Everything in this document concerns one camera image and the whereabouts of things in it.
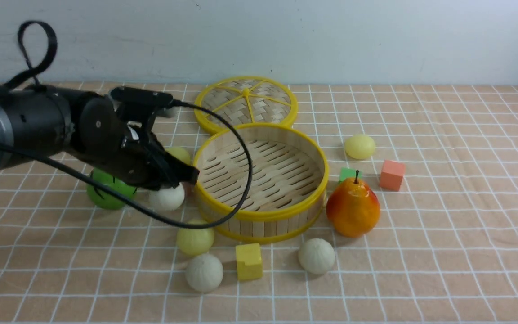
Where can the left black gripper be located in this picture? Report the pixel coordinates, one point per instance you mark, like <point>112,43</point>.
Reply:
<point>123,150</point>

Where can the yellow bun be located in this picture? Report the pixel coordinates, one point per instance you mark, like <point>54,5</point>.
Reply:
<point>359,147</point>
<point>180,153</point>
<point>194,242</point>

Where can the white bun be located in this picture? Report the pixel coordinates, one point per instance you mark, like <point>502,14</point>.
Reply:
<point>316,256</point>
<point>167,199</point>
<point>204,273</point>

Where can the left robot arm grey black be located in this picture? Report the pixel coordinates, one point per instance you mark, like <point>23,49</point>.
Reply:
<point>38,119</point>

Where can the woven bamboo steamer lid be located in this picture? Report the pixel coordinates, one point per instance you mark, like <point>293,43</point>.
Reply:
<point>250,99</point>

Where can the bamboo steamer tray yellow rim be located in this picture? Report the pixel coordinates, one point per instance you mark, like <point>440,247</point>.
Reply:
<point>288,188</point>

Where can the purple cube block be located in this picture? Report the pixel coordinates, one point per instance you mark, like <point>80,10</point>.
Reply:
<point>188,188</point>

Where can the green toy watermelon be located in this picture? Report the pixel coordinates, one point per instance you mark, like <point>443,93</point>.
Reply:
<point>104,200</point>

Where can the yellow cube block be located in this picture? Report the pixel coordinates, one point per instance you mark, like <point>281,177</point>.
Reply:
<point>249,262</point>

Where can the green cube block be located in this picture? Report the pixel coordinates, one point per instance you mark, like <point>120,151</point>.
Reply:
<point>350,175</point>

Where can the orange red toy pear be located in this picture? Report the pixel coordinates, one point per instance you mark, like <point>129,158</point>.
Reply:
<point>353,208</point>

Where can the orange cube block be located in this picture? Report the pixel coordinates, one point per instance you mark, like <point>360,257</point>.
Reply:
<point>392,175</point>

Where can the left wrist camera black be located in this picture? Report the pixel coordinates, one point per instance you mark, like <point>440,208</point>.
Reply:
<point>141,106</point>

